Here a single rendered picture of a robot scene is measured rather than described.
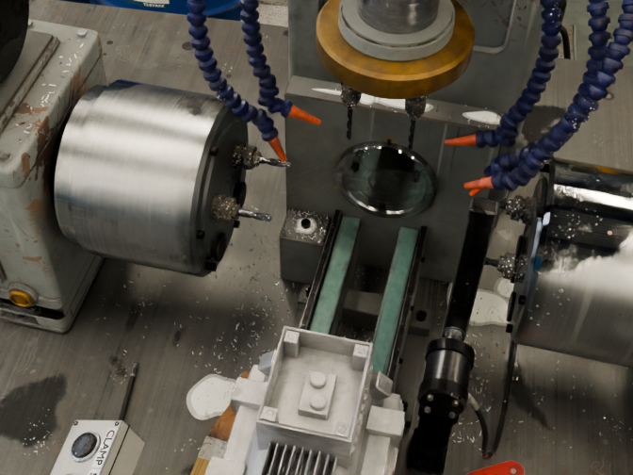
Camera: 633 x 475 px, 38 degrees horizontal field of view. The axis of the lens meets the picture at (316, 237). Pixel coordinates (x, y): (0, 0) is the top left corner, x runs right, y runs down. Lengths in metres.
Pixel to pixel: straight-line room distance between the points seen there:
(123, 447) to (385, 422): 0.29
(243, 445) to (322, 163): 0.48
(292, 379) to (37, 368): 0.54
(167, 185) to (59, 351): 0.39
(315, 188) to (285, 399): 0.46
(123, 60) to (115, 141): 0.68
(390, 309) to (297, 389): 0.34
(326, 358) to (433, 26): 0.38
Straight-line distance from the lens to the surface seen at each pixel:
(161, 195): 1.17
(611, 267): 1.13
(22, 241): 1.31
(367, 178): 1.32
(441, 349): 1.13
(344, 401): 1.00
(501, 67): 1.32
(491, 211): 0.99
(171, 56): 1.87
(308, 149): 1.32
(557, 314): 1.15
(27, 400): 1.41
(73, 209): 1.23
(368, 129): 1.27
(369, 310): 1.39
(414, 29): 1.02
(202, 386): 1.37
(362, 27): 1.02
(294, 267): 1.44
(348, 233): 1.38
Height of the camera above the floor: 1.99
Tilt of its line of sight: 51 degrees down
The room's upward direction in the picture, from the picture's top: 1 degrees clockwise
